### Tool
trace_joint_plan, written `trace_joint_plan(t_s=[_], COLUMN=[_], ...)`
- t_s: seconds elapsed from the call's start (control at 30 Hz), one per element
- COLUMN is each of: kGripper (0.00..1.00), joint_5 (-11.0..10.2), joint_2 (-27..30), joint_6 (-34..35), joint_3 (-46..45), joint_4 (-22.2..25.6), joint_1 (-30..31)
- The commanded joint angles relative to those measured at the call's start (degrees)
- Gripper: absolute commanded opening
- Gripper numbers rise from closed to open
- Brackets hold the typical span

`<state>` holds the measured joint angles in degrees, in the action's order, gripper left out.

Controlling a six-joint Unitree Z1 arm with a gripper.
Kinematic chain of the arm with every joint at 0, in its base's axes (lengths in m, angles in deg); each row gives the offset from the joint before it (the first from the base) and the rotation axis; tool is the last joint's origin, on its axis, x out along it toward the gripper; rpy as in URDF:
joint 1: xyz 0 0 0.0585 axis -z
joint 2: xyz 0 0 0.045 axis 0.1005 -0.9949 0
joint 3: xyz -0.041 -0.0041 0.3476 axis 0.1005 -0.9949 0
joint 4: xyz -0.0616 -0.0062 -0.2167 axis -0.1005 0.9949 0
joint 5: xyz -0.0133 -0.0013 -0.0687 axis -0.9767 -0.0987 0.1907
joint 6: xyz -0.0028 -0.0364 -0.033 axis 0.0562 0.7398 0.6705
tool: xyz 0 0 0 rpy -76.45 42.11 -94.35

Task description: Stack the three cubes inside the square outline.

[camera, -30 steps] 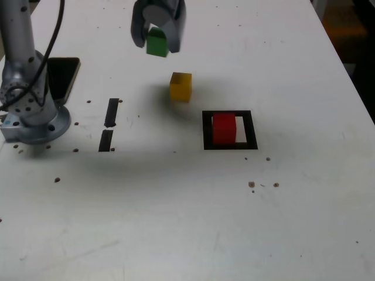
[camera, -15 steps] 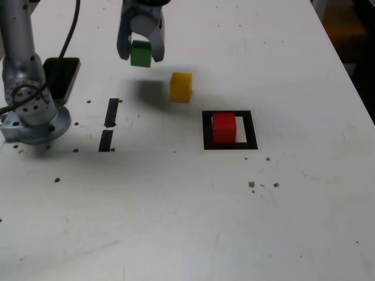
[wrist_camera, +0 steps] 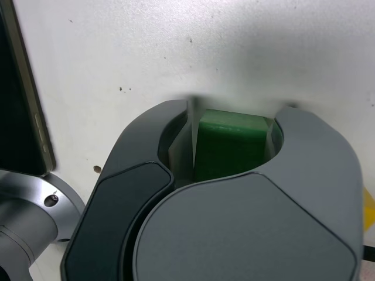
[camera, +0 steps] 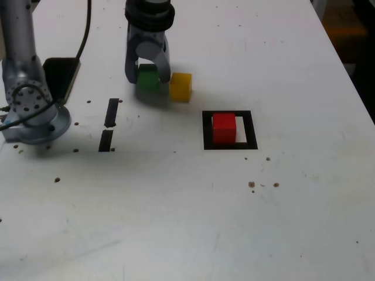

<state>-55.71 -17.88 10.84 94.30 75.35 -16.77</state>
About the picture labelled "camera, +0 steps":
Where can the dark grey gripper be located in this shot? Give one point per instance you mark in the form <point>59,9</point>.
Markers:
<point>146,35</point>

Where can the green cube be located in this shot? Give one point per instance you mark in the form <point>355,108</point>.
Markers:
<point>148,80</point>

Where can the yellow cube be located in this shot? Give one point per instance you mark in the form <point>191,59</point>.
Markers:
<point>181,87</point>

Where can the red cube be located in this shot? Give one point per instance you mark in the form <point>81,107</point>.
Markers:
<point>224,128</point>

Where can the black tape square outline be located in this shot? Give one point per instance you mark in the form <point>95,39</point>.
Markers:
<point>207,131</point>

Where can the black smartphone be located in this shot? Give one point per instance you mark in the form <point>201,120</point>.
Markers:
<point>63,76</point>

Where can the black tape strip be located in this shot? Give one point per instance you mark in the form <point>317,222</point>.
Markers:
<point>106,140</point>

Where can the orange background box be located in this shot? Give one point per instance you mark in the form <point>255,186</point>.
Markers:
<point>345,23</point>

